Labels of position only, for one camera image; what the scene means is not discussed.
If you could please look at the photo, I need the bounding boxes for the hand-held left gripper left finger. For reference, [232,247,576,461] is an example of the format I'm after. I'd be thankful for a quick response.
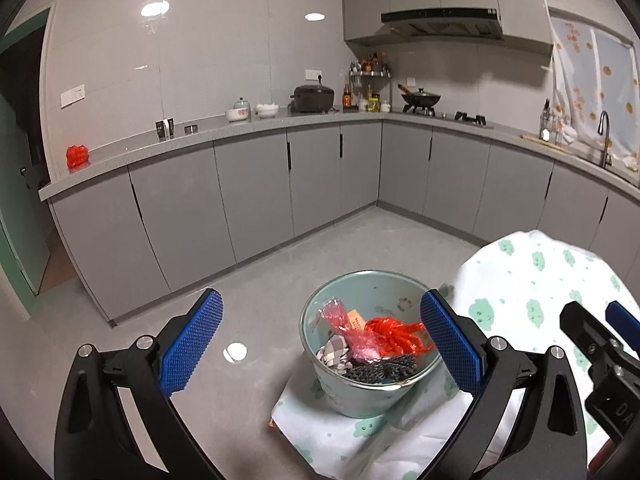
[54,287,224,480]

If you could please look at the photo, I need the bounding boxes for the black foam net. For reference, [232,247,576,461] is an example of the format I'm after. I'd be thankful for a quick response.
[342,354,420,385]

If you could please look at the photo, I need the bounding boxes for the gas stove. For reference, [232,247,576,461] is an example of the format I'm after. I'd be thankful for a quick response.
[402,105,494,129]

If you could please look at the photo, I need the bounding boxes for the black wok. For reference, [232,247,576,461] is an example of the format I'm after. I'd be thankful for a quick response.
[397,84,443,111]

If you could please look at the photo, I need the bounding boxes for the black range hood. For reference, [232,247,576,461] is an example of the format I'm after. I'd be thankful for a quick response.
[381,7,503,41]

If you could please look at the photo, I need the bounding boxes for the green door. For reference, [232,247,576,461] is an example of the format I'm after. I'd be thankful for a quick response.
[0,7,54,321]

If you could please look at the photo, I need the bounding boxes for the wooden cutting board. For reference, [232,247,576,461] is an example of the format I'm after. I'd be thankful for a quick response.
[520,134,576,154]

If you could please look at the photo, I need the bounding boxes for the white curtain with orange print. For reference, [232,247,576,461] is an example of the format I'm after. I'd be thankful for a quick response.
[547,7,640,159]

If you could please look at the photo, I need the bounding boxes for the black rice cooker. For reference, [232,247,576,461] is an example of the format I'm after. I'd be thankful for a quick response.
[290,85,336,114]

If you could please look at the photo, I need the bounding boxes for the red foam net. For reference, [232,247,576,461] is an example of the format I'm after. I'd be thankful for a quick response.
[364,316,434,357]

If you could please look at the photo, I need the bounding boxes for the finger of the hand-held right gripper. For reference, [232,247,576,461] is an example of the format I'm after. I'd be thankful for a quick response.
[605,301,640,358]
[560,301,631,376]

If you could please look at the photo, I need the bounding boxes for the metal utensil rack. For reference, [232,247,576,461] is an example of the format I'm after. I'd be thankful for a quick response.
[539,99,571,144]

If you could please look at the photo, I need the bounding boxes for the spice rack with bottles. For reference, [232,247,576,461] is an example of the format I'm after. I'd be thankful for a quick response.
[348,52,394,112]

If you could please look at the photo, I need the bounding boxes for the pink translucent plastic bag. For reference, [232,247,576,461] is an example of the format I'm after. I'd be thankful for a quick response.
[345,329,386,361]
[320,300,349,334]

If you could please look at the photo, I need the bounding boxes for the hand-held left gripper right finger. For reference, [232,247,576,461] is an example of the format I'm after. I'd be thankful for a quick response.
[420,289,588,480]

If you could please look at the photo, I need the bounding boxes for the black kitchen faucet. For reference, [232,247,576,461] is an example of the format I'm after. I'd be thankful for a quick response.
[597,111,614,168]

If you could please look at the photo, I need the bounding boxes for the teal trash bin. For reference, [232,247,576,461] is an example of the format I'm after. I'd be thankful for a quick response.
[299,271,443,419]

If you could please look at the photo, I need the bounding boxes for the grey base cabinets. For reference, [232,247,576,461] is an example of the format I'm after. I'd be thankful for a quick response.
[39,110,640,326]

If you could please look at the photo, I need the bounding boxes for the patterned cloth rag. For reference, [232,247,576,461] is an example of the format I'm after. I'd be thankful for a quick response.
[315,332,354,371]

